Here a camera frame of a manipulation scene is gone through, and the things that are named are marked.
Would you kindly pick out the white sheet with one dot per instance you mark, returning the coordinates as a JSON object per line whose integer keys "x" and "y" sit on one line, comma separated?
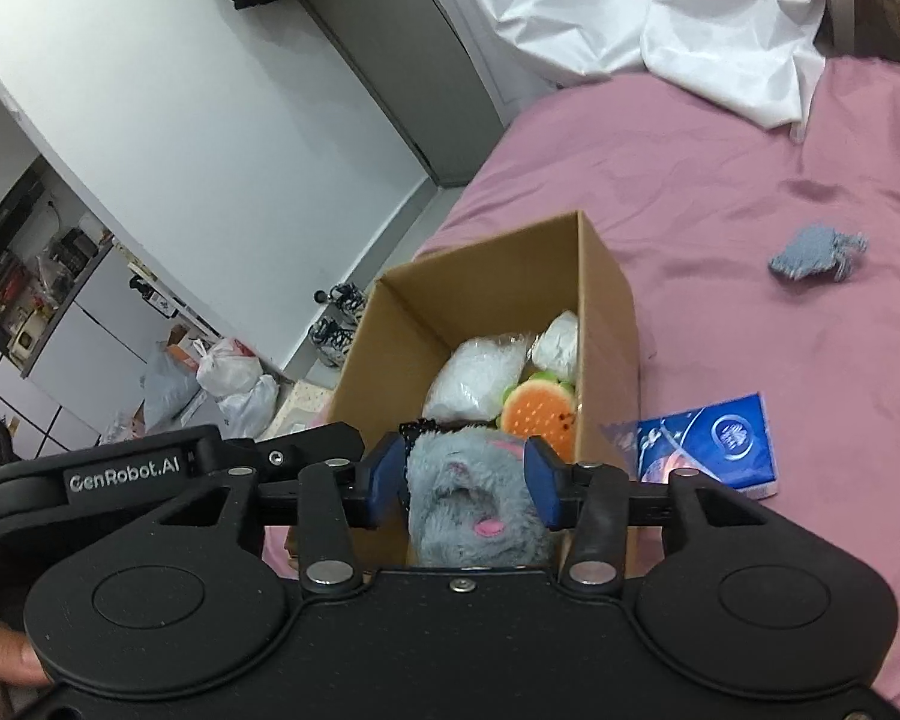
{"x": 645, "y": 7}

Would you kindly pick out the cream dotted parcel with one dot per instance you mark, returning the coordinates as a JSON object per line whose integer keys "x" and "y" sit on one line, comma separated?
{"x": 300, "y": 409}

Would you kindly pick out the cluttered kitchen shelf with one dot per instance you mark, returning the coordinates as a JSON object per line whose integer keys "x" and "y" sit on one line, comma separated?
{"x": 37, "y": 277}

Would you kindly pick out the brown cardboard box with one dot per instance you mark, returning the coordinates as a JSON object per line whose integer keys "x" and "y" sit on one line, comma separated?
{"x": 607, "y": 330}

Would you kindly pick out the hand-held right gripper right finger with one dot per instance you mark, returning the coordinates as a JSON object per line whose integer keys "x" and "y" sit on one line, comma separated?
{"x": 547, "y": 487}

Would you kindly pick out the small blue knitted pouch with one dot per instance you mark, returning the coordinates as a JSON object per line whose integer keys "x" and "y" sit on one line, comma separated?
{"x": 810, "y": 251}

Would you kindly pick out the pink bed sheet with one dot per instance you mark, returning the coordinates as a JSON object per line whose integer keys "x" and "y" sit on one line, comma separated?
{"x": 795, "y": 360}

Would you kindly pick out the grey-blue round plush toy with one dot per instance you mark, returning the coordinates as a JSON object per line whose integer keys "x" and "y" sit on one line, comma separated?
{"x": 465, "y": 487}

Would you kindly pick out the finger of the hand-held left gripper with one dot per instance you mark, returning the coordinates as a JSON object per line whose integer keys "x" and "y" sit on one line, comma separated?
{"x": 300, "y": 446}

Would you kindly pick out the blue tissue packet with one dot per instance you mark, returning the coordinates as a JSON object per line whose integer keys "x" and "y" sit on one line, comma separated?
{"x": 720, "y": 435}

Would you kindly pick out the clear bag of white filling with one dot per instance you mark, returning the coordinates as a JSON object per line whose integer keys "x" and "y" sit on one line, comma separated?
{"x": 469, "y": 379}

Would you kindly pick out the white plastic bag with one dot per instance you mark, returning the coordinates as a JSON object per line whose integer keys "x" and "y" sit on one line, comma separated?
{"x": 229, "y": 367}
{"x": 251, "y": 405}

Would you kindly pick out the grey plastic bag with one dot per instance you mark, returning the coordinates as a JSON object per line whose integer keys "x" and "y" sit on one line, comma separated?
{"x": 169, "y": 390}

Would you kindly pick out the person's left hand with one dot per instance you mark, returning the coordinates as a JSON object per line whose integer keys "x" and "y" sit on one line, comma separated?
{"x": 4, "y": 652}

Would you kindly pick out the burger plush toy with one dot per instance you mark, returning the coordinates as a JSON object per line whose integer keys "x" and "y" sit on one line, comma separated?
{"x": 540, "y": 409}

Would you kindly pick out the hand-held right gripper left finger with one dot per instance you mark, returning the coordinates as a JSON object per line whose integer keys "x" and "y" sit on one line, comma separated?
{"x": 386, "y": 484}

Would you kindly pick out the grey sneaker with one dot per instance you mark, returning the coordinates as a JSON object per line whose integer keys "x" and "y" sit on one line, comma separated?
{"x": 330, "y": 341}
{"x": 343, "y": 298}

